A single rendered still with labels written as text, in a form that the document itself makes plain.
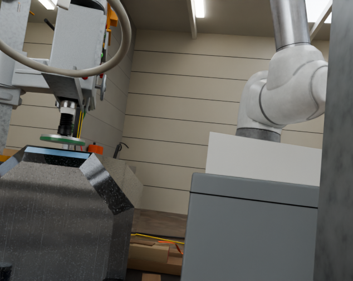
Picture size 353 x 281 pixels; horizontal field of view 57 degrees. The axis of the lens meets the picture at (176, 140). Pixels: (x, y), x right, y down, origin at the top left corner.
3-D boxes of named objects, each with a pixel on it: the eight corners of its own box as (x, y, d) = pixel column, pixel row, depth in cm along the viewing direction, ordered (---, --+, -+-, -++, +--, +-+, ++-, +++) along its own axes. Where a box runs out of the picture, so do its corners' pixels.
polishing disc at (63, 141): (84, 144, 156) (85, 137, 156) (35, 137, 151) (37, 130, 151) (85, 146, 177) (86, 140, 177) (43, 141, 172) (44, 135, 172)
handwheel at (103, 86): (86, 100, 187) (90, 76, 189) (103, 103, 189) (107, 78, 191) (85, 95, 173) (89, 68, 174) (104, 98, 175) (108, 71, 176)
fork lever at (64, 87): (55, 108, 187) (57, 100, 188) (89, 114, 191) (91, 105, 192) (30, 71, 120) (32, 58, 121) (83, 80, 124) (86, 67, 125)
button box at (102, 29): (93, 73, 167) (101, 21, 170) (98, 74, 168) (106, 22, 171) (93, 68, 159) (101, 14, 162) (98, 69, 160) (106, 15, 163)
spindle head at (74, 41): (54, 102, 189) (66, 29, 194) (93, 108, 194) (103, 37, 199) (44, 87, 155) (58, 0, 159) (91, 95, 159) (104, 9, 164)
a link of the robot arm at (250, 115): (264, 139, 124) (272, 85, 127) (295, 135, 107) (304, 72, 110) (227, 130, 120) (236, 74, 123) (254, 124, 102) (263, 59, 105)
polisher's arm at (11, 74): (-38, 81, 228) (-31, 47, 231) (-5, 93, 262) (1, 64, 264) (59, 88, 217) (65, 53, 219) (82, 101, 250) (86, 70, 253)
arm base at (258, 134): (282, 157, 123) (284, 143, 123) (283, 148, 102) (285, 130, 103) (234, 151, 129) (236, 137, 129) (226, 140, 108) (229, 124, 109)
